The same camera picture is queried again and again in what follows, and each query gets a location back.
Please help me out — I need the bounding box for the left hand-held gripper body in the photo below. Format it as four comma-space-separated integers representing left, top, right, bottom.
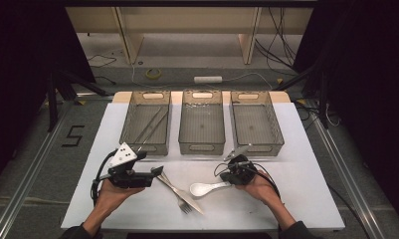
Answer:
106, 141, 155, 190

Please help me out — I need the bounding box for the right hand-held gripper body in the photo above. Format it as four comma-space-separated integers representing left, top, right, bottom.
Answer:
219, 144, 259, 186

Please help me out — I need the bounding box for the grey translucent plastic bin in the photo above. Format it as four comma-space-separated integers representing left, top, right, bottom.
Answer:
118, 90, 172, 156
178, 89, 227, 156
229, 90, 286, 157

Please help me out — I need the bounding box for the white ceramic spoon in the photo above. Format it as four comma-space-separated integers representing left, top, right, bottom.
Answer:
189, 181, 233, 198

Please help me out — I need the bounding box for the silver knife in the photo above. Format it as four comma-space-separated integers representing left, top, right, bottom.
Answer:
133, 107, 165, 144

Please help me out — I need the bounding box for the metal table knife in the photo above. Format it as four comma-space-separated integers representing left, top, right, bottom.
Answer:
160, 170, 205, 216

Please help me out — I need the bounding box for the person's left hand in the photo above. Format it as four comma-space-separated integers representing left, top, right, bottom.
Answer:
95, 178, 145, 215

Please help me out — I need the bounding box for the person's right hand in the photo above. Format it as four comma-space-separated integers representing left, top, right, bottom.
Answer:
235, 170, 282, 208

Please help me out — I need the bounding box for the white table mat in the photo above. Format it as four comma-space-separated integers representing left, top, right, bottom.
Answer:
60, 102, 346, 232

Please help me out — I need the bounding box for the yellow tape roll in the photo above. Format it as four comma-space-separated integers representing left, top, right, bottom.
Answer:
144, 68, 162, 81

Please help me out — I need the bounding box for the white power strip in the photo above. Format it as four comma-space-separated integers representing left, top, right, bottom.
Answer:
193, 76, 224, 85

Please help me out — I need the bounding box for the black metal stand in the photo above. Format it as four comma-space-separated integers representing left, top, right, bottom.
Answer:
273, 63, 330, 129
46, 68, 110, 133

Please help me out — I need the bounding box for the black curtain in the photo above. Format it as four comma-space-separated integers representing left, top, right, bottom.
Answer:
293, 0, 399, 230
0, 0, 97, 193

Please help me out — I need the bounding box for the light wooden shelf unit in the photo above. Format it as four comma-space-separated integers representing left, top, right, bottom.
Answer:
66, 6, 314, 66

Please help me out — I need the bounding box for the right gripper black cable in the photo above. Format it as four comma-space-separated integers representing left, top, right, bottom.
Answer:
214, 161, 283, 200

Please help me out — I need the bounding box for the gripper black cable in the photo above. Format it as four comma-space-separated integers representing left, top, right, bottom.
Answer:
90, 148, 118, 207
214, 161, 283, 200

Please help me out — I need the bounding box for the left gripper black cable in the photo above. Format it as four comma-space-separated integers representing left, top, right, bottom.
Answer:
90, 148, 118, 207

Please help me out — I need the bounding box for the white power cable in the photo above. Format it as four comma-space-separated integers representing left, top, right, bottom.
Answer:
130, 61, 275, 92

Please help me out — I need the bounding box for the aluminium floor rail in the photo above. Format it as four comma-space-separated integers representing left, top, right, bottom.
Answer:
304, 99, 389, 239
0, 103, 72, 239

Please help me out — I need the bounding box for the thin black floor cable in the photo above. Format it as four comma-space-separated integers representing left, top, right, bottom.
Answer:
87, 54, 117, 69

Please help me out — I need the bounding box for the bundle of black cables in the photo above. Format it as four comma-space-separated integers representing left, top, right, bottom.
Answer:
255, 6, 298, 73

